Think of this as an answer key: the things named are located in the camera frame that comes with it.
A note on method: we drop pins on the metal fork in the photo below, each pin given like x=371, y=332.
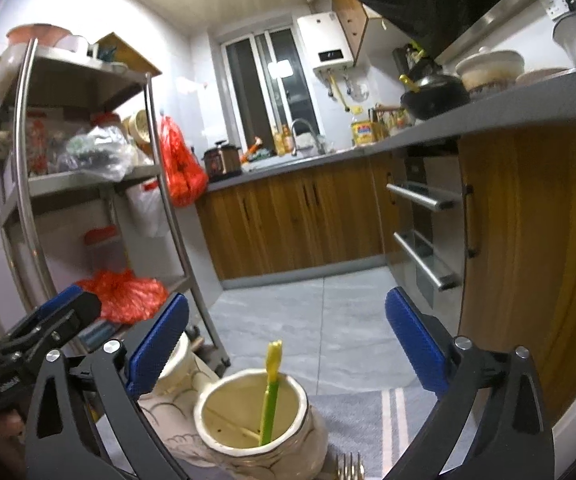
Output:
x=350, y=469

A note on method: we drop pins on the yellow cooking oil bottle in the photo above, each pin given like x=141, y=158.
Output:
x=361, y=132

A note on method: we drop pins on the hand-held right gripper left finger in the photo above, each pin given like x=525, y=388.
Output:
x=155, y=345

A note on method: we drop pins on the cardboard box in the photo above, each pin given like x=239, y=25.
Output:
x=128, y=52

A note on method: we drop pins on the hanging red plastic bag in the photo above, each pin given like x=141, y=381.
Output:
x=180, y=165

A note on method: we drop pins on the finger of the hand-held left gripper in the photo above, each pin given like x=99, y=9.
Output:
x=75, y=310

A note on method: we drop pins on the wooden lower cabinets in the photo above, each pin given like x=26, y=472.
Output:
x=293, y=220

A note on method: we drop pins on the orange item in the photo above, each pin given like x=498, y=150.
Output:
x=254, y=147

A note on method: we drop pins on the round wooden board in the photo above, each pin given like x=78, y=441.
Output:
x=138, y=130

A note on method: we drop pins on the crumpled red plastic bag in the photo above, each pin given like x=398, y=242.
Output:
x=123, y=295

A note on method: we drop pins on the printed food package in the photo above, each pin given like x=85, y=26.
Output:
x=45, y=145

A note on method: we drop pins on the metal shelf rack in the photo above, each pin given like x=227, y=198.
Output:
x=23, y=160

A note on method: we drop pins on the wall socket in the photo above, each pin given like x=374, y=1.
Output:
x=557, y=5

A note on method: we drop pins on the cream ceramic utensil holder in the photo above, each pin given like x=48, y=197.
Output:
x=288, y=440

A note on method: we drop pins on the white appliance pot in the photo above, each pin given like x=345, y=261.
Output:
x=575, y=40

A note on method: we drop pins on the steel built-in drawer cabinet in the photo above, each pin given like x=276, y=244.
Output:
x=417, y=240

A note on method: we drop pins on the white bowl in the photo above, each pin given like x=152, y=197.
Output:
x=5, y=65

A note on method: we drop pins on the black wok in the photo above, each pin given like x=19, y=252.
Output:
x=435, y=95

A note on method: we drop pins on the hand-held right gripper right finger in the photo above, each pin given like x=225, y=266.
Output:
x=415, y=340

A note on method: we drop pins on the wooden cabinet side panel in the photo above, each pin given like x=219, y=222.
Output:
x=532, y=240

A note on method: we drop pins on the clear plastic bag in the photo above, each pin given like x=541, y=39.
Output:
x=98, y=152

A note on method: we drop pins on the white plastic bag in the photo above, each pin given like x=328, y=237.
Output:
x=145, y=210

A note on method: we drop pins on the corner rack with bottles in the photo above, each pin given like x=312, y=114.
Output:
x=415, y=60

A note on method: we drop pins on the yellow drink bottles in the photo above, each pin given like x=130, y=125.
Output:
x=282, y=142

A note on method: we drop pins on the white ceramic cooking pot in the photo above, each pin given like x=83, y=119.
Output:
x=490, y=70

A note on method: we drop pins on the condiment rack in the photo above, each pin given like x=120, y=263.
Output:
x=392, y=121

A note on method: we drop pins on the wooden cabinets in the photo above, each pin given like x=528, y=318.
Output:
x=347, y=5
x=293, y=220

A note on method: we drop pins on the grey striped mat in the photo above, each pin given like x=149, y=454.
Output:
x=357, y=420

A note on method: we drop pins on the pink plastic basin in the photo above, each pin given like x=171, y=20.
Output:
x=43, y=34

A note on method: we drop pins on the metal faucet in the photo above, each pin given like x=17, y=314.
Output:
x=300, y=127

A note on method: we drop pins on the yellow gas pipe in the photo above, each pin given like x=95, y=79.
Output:
x=340, y=92

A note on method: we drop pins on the sliding window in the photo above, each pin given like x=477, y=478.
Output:
x=268, y=90

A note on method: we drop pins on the white water heater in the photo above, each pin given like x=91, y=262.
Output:
x=325, y=40

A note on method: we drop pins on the small red lid jar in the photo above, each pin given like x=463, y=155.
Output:
x=105, y=121

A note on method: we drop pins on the red lid plastic jar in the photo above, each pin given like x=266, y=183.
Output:
x=103, y=255

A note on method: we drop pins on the wooden upper cabinets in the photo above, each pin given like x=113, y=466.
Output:
x=347, y=5

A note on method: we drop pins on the grey kitchen countertop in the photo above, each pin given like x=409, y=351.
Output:
x=517, y=105

